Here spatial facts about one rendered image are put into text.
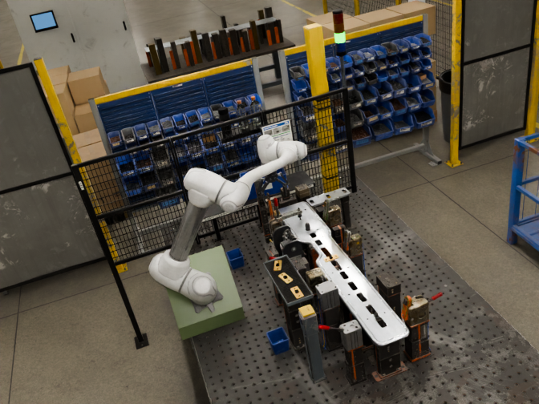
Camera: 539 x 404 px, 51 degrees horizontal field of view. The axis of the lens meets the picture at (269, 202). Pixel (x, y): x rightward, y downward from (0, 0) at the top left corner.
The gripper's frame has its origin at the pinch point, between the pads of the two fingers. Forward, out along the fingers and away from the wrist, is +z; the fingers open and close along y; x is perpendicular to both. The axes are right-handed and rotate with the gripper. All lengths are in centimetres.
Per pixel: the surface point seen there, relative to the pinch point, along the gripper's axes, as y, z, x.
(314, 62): 58, -56, 58
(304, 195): 26.6, 20.0, 23.5
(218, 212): -31.3, 18.6, 34.2
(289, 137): 32, -10, 54
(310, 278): -6, 14, -66
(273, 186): 9.1, 12.7, 34.8
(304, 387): -28, 52, -99
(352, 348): -4, 27, -109
